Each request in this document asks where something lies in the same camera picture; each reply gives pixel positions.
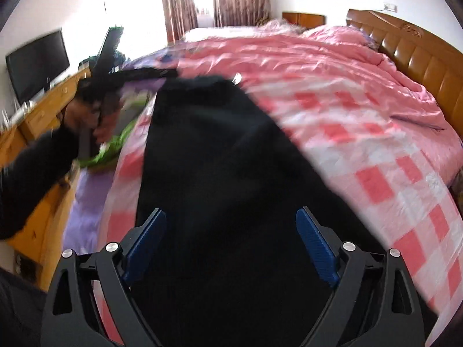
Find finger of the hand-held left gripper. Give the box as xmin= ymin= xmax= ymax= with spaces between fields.
xmin=119 ymin=66 xmax=179 ymax=87

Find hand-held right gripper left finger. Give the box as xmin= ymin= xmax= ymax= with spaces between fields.
xmin=40 ymin=208 xmax=167 ymax=347

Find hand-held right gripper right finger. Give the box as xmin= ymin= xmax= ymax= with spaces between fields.
xmin=296 ymin=206 xmax=427 ymax=347

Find black pants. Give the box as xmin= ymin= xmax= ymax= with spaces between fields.
xmin=135 ymin=75 xmax=387 ymax=347

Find person's left forearm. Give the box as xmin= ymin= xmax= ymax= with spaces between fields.
xmin=0 ymin=125 xmax=80 ymax=241

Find person's left hand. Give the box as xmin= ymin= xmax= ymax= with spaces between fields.
xmin=63 ymin=94 xmax=122 ymax=146

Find purple bed sheet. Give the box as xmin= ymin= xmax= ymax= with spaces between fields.
xmin=63 ymin=51 xmax=179 ymax=254

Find black flat television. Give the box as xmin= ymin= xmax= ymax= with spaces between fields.
xmin=5 ymin=31 xmax=71 ymax=105

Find pink white checked bed sheet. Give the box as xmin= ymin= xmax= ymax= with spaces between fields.
xmin=96 ymin=69 xmax=463 ymax=347

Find wooden television cabinet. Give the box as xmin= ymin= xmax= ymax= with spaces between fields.
xmin=0 ymin=67 xmax=91 ymax=291

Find green cloth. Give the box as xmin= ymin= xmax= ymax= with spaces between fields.
xmin=80 ymin=121 xmax=136 ymax=169

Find person's black clothing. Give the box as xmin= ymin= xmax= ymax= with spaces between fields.
xmin=0 ymin=260 xmax=49 ymax=347

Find wooden nightstand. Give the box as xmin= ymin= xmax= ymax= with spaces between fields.
xmin=282 ymin=12 xmax=327 ymax=29

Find pink quilt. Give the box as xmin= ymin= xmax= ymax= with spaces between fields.
xmin=177 ymin=20 xmax=460 ymax=189

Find wooden padded headboard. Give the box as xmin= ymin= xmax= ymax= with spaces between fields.
xmin=345 ymin=8 xmax=463 ymax=116

